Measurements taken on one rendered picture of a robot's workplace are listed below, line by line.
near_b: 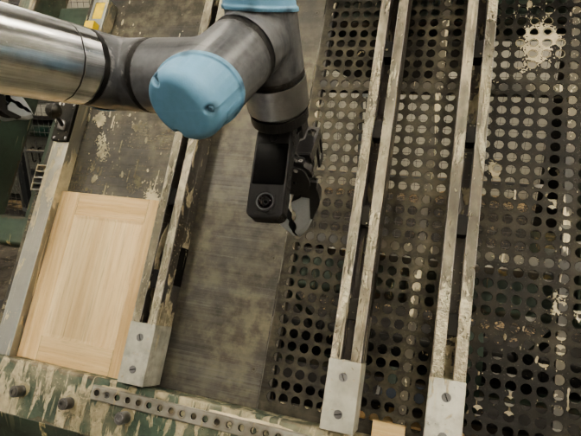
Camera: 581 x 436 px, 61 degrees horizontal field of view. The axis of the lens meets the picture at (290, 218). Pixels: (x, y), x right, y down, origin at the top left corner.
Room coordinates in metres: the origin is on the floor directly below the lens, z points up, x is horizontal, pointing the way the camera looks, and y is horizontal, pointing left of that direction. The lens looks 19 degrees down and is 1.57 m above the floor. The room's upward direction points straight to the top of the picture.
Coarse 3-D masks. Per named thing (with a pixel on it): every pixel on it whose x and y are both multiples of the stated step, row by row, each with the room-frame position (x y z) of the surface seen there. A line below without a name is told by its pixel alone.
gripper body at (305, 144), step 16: (304, 112) 0.59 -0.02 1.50; (256, 128) 0.59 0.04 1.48; (272, 128) 0.58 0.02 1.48; (288, 128) 0.58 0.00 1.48; (304, 128) 0.65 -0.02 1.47; (320, 128) 0.67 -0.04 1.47; (304, 144) 0.64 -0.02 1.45; (320, 144) 0.68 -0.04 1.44; (304, 160) 0.61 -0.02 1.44; (320, 160) 0.67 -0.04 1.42; (304, 176) 0.61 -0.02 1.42; (304, 192) 0.62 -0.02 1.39
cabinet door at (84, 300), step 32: (64, 192) 1.19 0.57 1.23; (64, 224) 1.15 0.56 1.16; (96, 224) 1.13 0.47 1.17; (128, 224) 1.10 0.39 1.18; (64, 256) 1.10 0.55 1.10; (96, 256) 1.08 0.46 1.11; (128, 256) 1.06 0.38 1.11; (64, 288) 1.06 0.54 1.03; (96, 288) 1.03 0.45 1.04; (128, 288) 1.01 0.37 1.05; (32, 320) 1.03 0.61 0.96; (64, 320) 1.01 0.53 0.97; (96, 320) 0.99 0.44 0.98; (128, 320) 0.97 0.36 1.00; (32, 352) 0.98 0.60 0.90; (64, 352) 0.97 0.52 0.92; (96, 352) 0.95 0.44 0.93
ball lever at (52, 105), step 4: (48, 104) 1.17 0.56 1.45; (52, 104) 1.17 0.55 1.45; (56, 104) 1.17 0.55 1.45; (48, 108) 1.16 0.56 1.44; (52, 108) 1.16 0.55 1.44; (56, 108) 1.16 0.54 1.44; (60, 108) 1.17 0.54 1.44; (48, 112) 1.16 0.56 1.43; (52, 112) 1.16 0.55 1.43; (56, 112) 1.16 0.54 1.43; (60, 112) 1.17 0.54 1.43; (48, 116) 1.17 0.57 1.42; (52, 116) 1.16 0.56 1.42; (56, 116) 1.17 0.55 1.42; (60, 116) 1.18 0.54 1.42; (60, 120) 1.22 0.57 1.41; (64, 120) 1.26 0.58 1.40; (60, 124) 1.24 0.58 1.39; (64, 124) 1.26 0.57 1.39; (60, 128) 1.25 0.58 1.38; (64, 128) 1.26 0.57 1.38
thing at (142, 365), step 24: (216, 0) 1.33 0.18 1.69; (192, 144) 1.11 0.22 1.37; (168, 168) 1.09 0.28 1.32; (192, 168) 1.09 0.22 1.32; (168, 192) 1.06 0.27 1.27; (192, 192) 1.08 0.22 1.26; (168, 216) 1.04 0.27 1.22; (192, 216) 1.07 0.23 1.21; (168, 240) 0.99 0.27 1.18; (144, 264) 0.98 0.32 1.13; (168, 264) 0.97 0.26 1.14; (144, 288) 0.95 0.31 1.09; (168, 288) 0.95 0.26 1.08; (144, 312) 0.93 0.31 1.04; (168, 312) 0.95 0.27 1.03; (144, 336) 0.89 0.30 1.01; (168, 336) 0.94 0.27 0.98; (144, 360) 0.86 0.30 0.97; (144, 384) 0.84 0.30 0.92
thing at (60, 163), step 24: (96, 0) 1.47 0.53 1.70; (72, 144) 1.25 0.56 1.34; (48, 168) 1.22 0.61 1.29; (72, 168) 1.24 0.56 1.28; (48, 192) 1.18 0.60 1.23; (48, 216) 1.15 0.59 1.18; (24, 240) 1.13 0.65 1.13; (24, 264) 1.09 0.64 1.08; (24, 288) 1.06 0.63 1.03; (24, 312) 1.03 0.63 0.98; (0, 336) 1.01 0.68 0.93
